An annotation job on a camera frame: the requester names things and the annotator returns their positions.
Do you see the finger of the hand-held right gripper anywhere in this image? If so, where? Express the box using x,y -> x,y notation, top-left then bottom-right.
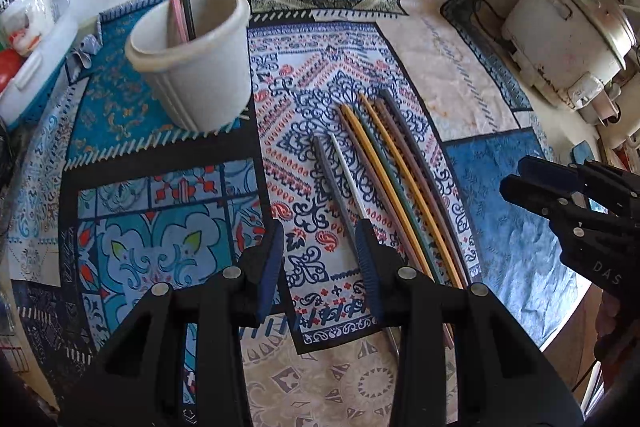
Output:
517,155 -> 596,198
499,174 -> 587,234

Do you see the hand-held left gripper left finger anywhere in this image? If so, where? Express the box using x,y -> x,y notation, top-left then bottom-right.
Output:
65,219 -> 286,427

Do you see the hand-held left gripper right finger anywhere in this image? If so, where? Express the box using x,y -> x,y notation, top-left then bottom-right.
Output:
354,217 -> 586,427

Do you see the yellow chopstick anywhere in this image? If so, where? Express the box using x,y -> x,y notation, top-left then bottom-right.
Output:
338,105 -> 443,285
358,94 -> 468,290

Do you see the teal green chopstick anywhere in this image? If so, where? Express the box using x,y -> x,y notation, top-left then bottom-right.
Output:
350,107 -> 448,287

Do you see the mauve chopstick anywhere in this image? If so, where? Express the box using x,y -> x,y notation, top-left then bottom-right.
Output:
373,99 -> 473,288

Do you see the grey chopstick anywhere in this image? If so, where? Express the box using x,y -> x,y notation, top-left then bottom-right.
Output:
312,136 -> 401,358

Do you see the cream plastic cup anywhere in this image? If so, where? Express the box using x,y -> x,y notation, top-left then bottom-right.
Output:
124,0 -> 252,132

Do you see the person's right hand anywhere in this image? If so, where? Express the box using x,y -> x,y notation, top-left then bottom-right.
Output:
594,291 -> 640,360

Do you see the white rice cooker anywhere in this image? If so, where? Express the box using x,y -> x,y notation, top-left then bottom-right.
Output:
500,0 -> 640,125

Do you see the patchwork printed tablecloth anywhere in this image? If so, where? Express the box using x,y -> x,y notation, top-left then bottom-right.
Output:
10,0 -> 581,427

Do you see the blue plastic basket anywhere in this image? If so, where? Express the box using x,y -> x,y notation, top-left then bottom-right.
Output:
0,52 -> 76,130

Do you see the white plastic container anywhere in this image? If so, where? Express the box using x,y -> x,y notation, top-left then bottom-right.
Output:
0,14 -> 81,118

